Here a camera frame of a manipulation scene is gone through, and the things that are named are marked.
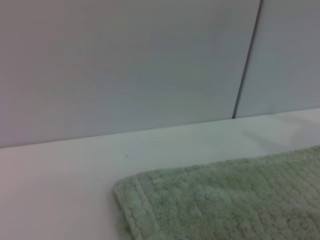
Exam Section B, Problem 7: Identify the green ribbed terry towel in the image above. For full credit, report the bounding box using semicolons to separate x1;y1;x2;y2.
112;145;320;240

